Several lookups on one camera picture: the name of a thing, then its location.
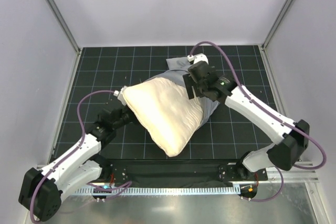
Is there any grey fabric pillowcase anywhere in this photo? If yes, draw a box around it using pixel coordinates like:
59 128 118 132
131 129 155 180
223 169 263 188
143 57 219 129

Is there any cream white pillow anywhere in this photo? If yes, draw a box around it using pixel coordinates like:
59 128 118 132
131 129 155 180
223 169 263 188
123 77 205 157

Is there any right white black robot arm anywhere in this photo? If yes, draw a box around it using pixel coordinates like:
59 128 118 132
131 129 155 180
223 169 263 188
183 61 310 180

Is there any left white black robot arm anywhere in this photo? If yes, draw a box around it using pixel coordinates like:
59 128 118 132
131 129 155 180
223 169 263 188
18 104 137 223

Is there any black gridded cutting mat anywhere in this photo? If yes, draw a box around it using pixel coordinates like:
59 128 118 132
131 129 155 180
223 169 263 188
51 45 276 159

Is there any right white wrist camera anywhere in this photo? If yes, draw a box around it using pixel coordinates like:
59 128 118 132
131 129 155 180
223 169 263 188
187 54 208 65

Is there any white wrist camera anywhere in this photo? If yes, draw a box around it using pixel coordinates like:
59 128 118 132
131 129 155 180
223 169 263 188
113 86 128 106
187 54 208 65

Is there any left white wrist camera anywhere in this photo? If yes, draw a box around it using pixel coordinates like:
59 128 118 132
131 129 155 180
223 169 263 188
113 86 128 106

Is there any slotted grey cable duct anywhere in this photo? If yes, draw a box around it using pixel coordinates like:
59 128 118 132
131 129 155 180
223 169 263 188
73 185 240 196

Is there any left aluminium frame post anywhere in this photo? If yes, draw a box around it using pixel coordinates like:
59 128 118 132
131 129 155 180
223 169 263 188
46 0 81 54

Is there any aluminium frame post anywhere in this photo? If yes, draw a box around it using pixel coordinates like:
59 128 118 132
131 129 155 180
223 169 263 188
261 0 295 51
46 0 81 54

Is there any aluminium front rail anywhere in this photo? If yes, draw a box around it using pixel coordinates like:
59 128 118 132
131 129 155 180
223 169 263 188
266 167 319 183

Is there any right aluminium frame post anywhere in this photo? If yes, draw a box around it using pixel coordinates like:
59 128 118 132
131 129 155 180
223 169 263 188
261 0 295 51

